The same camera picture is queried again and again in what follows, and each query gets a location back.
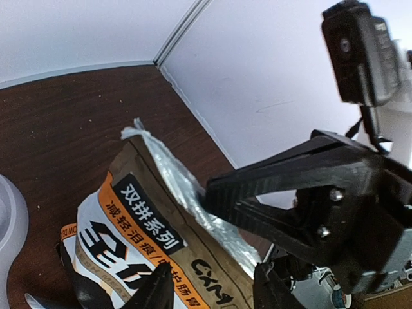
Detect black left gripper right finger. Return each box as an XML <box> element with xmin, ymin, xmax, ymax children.
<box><xmin>252</xmin><ymin>262</ymin><xmax>304</xmax><ymax>309</ymax></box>

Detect brown white pet food bag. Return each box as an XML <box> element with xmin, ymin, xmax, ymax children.
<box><xmin>60</xmin><ymin>118</ymin><xmax>261</xmax><ymax>308</ymax></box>

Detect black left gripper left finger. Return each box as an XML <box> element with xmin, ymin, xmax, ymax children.
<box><xmin>127</xmin><ymin>263</ymin><xmax>174</xmax><ymax>309</ymax></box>

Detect grey double pet bowl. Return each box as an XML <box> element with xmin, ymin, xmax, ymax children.
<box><xmin>0</xmin><ymin>173</ymin><xmax>30</xmax><ymax>277</ymax></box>

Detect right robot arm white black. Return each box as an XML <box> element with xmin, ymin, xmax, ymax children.
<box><xmin>203</xmin><ymin>55</ymin><xmax>411</xmax><ymax>294</ymax></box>

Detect silver metal scoop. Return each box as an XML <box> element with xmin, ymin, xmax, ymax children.
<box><xmin>24</xmin><ymin>293</ymin><xmax>64</xmax><ymax>309</ymax></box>

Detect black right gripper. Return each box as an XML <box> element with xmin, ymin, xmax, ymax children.
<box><xmin>204</xmin><ymin>130</ymin><xmax>411</xmax><ymax>293</ymax></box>

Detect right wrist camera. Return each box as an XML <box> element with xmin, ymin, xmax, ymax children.
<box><xmin>321</xmin><ymin>1</ymin><xmax>400</xmax><ymax>106</ymax></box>

